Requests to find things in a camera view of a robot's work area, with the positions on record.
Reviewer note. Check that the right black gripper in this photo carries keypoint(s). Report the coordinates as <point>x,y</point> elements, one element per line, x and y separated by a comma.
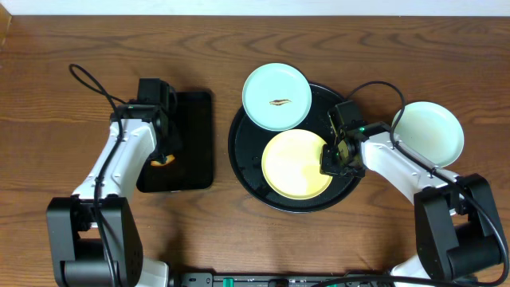
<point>328,167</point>

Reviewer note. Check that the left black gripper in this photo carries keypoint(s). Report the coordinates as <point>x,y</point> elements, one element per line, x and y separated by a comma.
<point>169,145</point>

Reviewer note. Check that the yellow green scrub sponge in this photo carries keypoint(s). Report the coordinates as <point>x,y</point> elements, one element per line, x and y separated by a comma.
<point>163,161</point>

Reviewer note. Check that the yellow plate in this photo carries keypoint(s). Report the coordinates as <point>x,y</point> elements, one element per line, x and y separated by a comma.
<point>291,164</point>

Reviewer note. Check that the pale green plate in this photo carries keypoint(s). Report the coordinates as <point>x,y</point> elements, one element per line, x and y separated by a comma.
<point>432,131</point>

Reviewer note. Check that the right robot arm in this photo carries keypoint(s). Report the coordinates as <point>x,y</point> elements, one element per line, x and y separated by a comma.
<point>458,229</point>

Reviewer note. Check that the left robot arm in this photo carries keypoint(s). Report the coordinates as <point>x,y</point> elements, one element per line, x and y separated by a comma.
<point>92,233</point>

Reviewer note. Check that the black rectangular tray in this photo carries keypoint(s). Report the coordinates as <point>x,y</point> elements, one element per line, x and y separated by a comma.
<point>192,162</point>

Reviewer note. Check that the black round tray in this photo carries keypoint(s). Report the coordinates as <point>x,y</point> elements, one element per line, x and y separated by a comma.
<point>247,142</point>

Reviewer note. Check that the light blue plate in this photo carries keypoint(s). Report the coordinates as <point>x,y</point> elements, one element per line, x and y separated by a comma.
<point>276,97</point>

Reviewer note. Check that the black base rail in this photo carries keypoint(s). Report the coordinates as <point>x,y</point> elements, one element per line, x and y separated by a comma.
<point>203,279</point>

